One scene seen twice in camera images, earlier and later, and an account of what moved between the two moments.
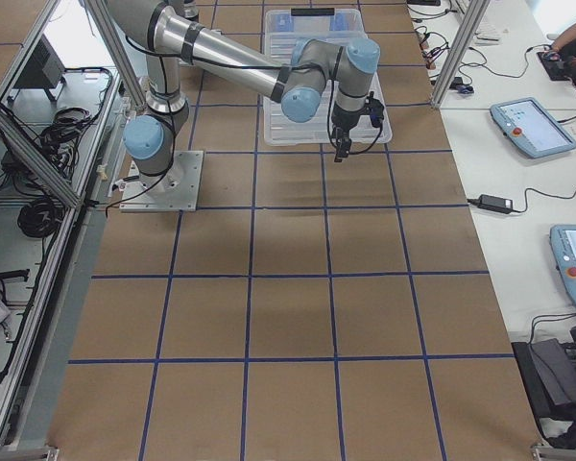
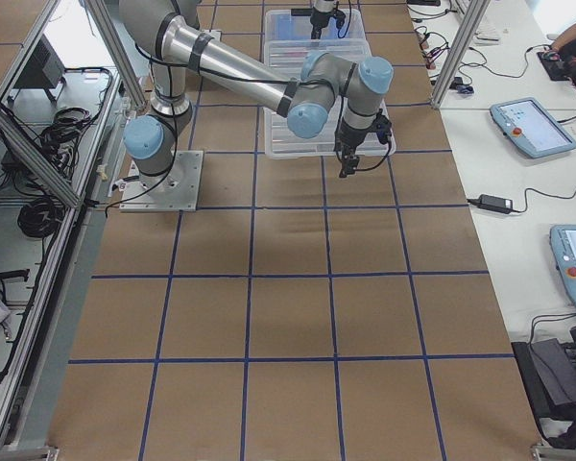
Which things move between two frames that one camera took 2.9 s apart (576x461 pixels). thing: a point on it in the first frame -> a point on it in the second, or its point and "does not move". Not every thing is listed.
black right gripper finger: (347, 144) -> (352, 164)
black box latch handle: (312, 12) does not move
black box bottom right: (562, 382) does not move
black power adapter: (501, 205) does not move
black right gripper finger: (339, 139) -> (345, 165)
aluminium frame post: (468, 32) does not move
